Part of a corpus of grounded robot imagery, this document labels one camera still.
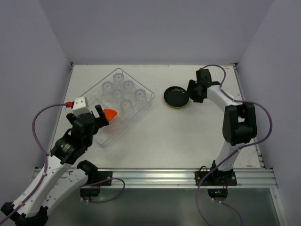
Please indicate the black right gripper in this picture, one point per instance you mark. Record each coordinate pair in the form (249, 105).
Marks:
(194, 91)

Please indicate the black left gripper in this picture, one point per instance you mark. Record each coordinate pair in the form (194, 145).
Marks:
(87, 117)

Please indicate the black round plate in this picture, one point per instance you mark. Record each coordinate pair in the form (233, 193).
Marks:
(176, 96)

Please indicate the green round plate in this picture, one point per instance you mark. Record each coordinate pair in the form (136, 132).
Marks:
(177, 107)

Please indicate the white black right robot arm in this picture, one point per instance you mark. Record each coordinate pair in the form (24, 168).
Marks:
(239, 121)

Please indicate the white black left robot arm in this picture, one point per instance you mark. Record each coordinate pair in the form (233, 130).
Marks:
(31, 208)

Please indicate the clear dish rack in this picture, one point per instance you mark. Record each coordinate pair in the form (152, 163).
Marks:
(95, 97)

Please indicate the orange plastic bowl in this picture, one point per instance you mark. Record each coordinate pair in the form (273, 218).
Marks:
(109, 114)

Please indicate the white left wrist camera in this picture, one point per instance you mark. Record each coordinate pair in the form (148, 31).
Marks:
(80, 106)

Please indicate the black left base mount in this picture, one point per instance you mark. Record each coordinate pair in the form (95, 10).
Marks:
(88, 192)

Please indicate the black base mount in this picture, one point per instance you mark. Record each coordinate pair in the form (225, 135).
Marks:
(220, 180)
(88, 192)

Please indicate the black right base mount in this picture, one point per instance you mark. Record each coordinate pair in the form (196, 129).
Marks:
(220, 180)

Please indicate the aluminium front rail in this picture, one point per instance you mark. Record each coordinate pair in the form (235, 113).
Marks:
(187, 178)

